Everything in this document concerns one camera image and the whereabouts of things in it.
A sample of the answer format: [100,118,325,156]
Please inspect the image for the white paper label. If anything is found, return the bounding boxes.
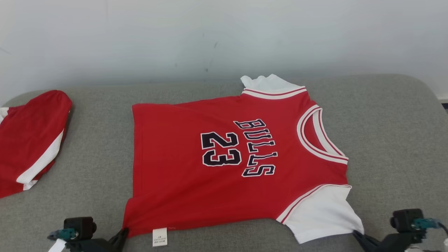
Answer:
[48,239,67,252]

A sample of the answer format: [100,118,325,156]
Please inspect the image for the teal cable connector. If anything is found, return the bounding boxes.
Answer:
[412,218,442,230]
[47,228,78,241]

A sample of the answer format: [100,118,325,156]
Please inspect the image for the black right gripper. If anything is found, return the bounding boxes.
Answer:
[352,230,426,252]

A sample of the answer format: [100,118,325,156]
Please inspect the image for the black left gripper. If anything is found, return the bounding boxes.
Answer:
[64,227,130,252]

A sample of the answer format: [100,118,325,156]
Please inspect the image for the red shorts with white stripe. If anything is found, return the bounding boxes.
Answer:
[0,90,73,199]

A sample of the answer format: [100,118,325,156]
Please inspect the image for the red Bulls 23 jersey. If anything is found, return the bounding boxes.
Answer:
[121,74,365,247]

